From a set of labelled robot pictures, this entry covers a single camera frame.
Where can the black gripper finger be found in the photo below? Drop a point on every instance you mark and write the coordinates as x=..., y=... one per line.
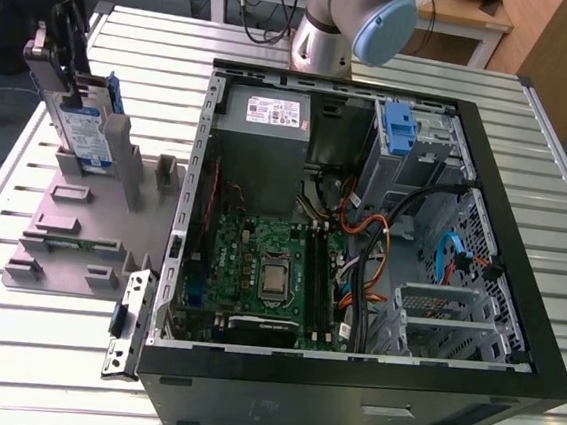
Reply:
x=43, y=49
x=78, y=52

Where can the hard disk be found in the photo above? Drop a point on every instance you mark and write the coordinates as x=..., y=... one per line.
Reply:
x=85, y=133

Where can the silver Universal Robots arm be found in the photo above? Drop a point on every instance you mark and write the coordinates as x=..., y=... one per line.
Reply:
x=324, y=46

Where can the metal disk bay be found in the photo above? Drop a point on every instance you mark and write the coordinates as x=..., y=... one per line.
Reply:
x=453, y=325

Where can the grey plastic parts rack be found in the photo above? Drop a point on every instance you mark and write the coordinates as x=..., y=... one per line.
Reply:
x=106, y=225

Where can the green RAM stick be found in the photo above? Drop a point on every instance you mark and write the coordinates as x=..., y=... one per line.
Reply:
x=64, y=241

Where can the grey power supply unit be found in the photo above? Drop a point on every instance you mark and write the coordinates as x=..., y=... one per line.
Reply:
x=258, y=160

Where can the metal expansion slot latch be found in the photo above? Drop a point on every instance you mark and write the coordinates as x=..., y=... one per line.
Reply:
x=138, y=289

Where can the green motherboard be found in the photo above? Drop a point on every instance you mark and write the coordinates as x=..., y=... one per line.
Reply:
x=230, y=247

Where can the black CPU socket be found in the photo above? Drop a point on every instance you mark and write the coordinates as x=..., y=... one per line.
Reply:
x=279, y=258

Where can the silver CPU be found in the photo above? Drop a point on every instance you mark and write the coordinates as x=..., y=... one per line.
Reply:
x=273, y=279

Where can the black RAM slot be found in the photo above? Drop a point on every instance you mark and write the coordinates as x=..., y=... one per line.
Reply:
x=311, y=275
x=325, y=282

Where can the blue drive bay latch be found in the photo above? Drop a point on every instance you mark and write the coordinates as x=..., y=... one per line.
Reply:
x=399, y=128

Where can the black graphics card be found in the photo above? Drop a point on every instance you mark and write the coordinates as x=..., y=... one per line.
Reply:
x=257, y=330

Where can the metal optical drive cage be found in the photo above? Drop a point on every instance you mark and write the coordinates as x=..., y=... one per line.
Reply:
x=408, y=169

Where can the black open PC case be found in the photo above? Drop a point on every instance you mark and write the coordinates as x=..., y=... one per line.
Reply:
x=295, y=399

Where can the wooden desk white frame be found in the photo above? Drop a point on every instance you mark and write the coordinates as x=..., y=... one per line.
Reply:
x=475, y=17

